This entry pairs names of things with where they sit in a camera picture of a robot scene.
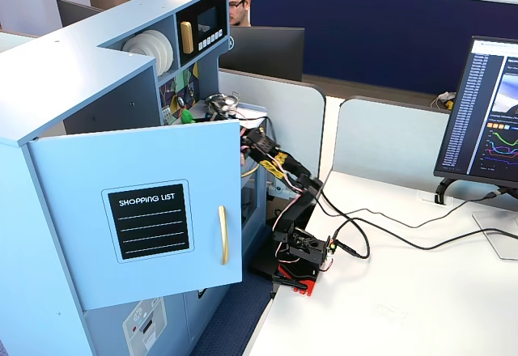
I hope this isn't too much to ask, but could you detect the gold door handle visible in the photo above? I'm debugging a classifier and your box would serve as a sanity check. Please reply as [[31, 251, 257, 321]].
[[218, 205, 231, 266]]

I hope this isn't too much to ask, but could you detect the gold microwave handle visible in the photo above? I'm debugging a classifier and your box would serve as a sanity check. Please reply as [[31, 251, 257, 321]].
[[180, 20, 194, 55]]

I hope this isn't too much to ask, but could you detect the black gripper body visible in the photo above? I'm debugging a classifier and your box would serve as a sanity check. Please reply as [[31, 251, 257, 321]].
[[209, 104, 248, 138]]

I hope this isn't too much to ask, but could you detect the monitor with lit screen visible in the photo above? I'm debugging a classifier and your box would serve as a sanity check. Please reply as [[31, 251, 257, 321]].
[[433, 35, 518, 190]]

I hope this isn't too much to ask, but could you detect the desk cable grommet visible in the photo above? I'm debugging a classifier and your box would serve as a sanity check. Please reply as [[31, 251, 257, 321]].
[[418, 195, 449, 210]]

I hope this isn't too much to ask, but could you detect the steel pot with lid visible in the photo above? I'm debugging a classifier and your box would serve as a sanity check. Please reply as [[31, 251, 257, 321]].
[[205, 91, 241, 115]]

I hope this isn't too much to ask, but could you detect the black cable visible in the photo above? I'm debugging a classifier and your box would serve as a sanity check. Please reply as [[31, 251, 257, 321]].
[[317, 185, 507, 260], [331, 216, 518, 261]]

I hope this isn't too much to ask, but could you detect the black shopping list panel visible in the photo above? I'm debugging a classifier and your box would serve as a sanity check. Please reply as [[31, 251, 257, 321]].
[[107, 183, 191, 261]]

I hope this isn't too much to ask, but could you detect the blue cabinet door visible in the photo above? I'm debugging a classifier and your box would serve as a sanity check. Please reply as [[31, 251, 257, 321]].
[[28, 119, 244, 312]]

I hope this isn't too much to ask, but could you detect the white plate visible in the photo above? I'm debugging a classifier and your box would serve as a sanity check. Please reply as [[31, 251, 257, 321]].
[[136, 30, 170, 76], [149, 28, 175, 75], [121, 33, 162, 74]]

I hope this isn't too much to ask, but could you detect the red black arm base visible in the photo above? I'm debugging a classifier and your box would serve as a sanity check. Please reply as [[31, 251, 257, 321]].
[[248, 246, 321, 299]]

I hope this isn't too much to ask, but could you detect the blue toy kitchen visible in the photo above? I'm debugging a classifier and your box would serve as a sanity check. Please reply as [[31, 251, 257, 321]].
[[0, 0, 270, 356]]

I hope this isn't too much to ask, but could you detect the white yellow cable bundle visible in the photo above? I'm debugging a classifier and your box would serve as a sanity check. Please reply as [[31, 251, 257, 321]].
[[430, 90, 457, 112]]

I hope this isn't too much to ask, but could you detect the black monitor back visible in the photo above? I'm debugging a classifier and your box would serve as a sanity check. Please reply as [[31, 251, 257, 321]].
[[219, 26, 307, 83], [55, 0, 106, 28]]

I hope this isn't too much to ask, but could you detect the grey desk partition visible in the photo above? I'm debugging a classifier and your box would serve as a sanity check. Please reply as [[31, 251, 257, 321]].
[[218, 67, 327, 193], [333, 95, 457, 189]]

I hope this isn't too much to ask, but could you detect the silver black monitor stand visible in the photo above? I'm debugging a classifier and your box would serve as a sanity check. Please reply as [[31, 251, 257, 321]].
[[435, 176, 518, 262]]

